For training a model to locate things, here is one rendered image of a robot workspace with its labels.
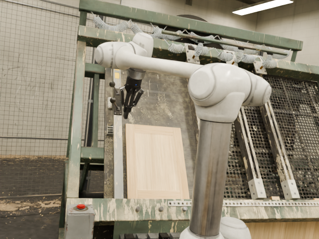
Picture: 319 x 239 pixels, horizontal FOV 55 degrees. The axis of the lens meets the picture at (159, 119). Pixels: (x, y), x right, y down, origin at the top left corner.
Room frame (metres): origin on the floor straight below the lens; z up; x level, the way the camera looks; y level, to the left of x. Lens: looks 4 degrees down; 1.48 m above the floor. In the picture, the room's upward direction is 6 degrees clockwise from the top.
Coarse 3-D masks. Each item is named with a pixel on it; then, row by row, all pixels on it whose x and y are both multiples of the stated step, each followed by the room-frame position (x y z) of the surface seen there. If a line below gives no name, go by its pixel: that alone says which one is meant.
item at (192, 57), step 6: (198, 42) 2.27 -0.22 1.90; (204, 42) 2.28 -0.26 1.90; (186, 48) 2.38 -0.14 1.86; (198, 48) 2.26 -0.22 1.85; (186, 54) 2.35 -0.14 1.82; (192, 54) 2.37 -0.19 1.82; (186, 60) 2.39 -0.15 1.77; (192, 60) 2.33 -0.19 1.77; (198, 60) 2.34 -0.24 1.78; (186, 78) 2.35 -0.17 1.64; (192, 102) 2.19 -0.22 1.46; (192, 108) 2.17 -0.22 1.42; (192, 114) 2.16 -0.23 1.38; (198, 120) 2.08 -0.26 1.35; (198, 126) 2.05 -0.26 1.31; (198, 132) 2.03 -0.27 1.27
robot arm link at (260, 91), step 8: (248, 72) 1.02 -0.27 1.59; (256, 80) 1.03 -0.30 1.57; (264, 80) 1.04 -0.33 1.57; (256, 88) 1.01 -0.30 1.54; (264, 88) 1.01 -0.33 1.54; (248, 96) 1.00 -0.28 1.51; (256, 96) 1.01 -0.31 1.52; (264, 96) 1.02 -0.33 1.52; (248, 104) 1.06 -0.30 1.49; (256, 104) 1.03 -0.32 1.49
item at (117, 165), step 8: (120, 72) 2.14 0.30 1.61; (120, 80) 2.10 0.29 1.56; (120, 120) 1.92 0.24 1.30; (120, 128) 1.89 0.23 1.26; (120, 136) 1.86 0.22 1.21; (120, 144) 1.83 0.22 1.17; (120, 152) 1.80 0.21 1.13; (120, 160) 1.77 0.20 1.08; (120, 168) 1.74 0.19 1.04; (120, 176) 1.72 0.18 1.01; (120, 184) 1.69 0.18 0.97; (120, 192) 1.67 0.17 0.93
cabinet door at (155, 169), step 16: (128, 128) 1.93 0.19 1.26; (144, 128) 1.97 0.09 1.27; (160, 128) 2.01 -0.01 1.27; (176, 128) 2.05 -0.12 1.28; (128, 144) 1.87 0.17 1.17; (144, 144) 1.91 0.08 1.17; (160, 144) 1.94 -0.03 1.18; (176, 144) 1.98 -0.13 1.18; (128, 160) 1.81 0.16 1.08; (144, 160) 1.85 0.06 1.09; (160, 160) 1.88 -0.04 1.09; (176, 160) 1.91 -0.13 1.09; (128, 176) 1.75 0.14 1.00; (144, 176) 1.79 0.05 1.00; (160, 176) 1.82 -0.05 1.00; (176, 176) 1.85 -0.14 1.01; (128, 192) 1.70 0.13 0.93; (144, 192) 1.73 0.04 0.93; (160, 192) 1.76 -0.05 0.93; (176, 192) 1.79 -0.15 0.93
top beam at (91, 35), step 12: (84, 36) 2.14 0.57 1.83; (96, 36) 2.17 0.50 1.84; (108, 36) 2.21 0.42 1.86; (120, 36) 2.25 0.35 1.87; (132, 36) 2.28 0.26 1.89; (156, 48) 2.30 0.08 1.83; (168, 48) 2.33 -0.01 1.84; (180, 60) 2.44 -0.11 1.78; (204, 60) 2.46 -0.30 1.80; (216, 60) 2.47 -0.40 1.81; (276, 60) 2.67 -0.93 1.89; (276, 72) 2.67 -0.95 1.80; (288, 72) 2.69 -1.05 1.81; (300, 72) 2.70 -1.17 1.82; (312, 72) 2.73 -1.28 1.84
